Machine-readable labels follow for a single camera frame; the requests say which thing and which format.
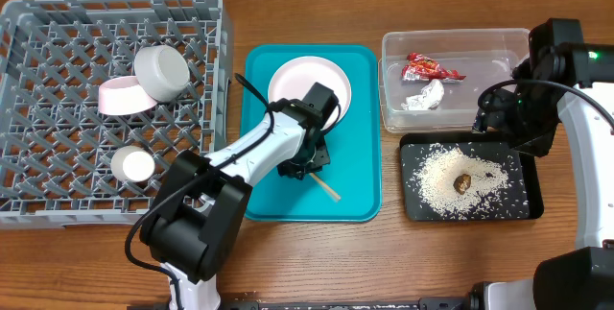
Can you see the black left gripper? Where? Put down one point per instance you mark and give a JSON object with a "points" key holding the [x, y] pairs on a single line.
{"points": [[307, 162]]}

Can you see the large white plate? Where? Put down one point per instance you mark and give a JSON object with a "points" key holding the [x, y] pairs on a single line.
{"points": [[293, 79]]}

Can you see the white tissue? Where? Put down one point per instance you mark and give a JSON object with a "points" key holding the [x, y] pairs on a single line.
{"points": [[429, 98]]}

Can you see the black plastic tray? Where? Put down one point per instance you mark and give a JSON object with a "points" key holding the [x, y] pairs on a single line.
{"points": [[417, 204]]}

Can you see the pink white small plate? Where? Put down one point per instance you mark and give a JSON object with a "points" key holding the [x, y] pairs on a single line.
{"points": [[123, 96]]}

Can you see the clear plastic container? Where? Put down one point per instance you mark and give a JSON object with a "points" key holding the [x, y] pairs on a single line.
{"points": [[483, 56]]}

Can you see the red snack wrapper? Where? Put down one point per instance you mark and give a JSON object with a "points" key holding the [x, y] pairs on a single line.
{"points": [[422, 68]]}

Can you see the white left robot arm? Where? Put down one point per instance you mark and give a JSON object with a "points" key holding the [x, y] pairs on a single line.
{"points": [[200, 206]]}

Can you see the grey bowl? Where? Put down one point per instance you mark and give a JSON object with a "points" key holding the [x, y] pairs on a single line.
{"points": [[162, 71]]}

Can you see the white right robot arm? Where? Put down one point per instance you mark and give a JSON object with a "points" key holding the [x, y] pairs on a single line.
{"points": [[583, 278]]}

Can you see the brown food scrap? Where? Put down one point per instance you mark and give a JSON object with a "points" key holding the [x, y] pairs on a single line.
{"points": [[462, 183]]}

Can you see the grey dishwasher rack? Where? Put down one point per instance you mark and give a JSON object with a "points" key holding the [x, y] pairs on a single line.
{"points": [[56, 146]]}

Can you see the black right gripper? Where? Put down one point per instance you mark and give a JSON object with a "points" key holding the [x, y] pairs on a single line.
{"points": [[491, 118]]}

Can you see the white rice grains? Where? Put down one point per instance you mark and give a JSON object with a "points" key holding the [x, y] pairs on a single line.
{"points": [[441, 180]]}

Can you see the wooden chopstick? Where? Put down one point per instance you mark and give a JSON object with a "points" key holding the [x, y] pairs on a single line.
{"points": [[329, 190]]}

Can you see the white paper cup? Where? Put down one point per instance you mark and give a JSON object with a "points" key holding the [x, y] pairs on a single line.
{"points": [[132, 163]]}

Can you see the teal serving tray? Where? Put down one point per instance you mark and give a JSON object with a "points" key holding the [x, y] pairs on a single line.
{"points": [[354, 145]]}

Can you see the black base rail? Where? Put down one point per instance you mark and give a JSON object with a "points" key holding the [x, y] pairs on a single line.
{"points": [[336, 304]]}

